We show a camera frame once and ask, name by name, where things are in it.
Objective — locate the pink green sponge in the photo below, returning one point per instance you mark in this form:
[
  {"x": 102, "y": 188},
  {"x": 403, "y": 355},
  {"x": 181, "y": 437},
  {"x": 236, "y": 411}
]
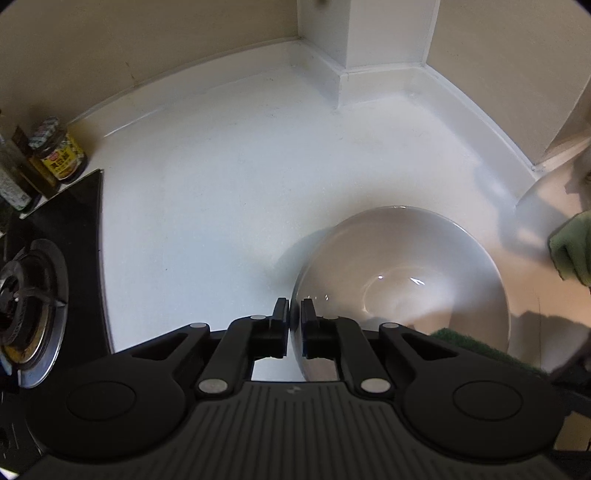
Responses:
[{"x": 485, "y": 348}]

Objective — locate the steel gas burner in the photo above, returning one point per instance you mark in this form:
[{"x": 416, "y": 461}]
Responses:
[{"x": 27, "y": 304}]

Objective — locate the white bowl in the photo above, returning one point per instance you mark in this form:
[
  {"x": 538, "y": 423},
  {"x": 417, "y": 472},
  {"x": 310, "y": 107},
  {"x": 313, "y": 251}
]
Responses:
[{"x": 392, "y": 258}]

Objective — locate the green cloth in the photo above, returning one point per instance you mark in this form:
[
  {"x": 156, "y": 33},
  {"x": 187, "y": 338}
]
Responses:
[{"x": 575, "y": 249}]

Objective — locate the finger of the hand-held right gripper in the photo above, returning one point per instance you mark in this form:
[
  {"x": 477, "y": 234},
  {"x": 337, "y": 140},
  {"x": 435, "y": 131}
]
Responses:
[{"x": 572, "y": 364}]

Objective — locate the clear yellow cap bottle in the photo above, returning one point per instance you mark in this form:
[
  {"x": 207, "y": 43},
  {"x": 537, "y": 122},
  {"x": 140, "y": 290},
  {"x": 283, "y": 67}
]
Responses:
[{"x": 11, "y": 184}]

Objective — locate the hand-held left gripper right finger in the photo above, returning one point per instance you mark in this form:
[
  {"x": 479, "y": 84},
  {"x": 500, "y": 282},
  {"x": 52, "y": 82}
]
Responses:
[{"x": 308, "y": 330}]

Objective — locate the dark olive oil bottle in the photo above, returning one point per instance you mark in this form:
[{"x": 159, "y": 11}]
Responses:
[{"x": 39, "y": 173}]

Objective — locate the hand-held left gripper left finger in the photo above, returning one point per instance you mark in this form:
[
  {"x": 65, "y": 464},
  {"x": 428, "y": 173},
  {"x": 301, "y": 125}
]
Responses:
[{"x": 281, "y": 327}]

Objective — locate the yellow label sauce jar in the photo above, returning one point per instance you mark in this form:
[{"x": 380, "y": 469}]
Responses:
[{"x": 60, "y": 157}]

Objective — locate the black glass gas stove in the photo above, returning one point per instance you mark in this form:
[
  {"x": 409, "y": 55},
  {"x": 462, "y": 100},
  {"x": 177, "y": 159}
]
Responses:
[{"x": 78, "y": 207}]

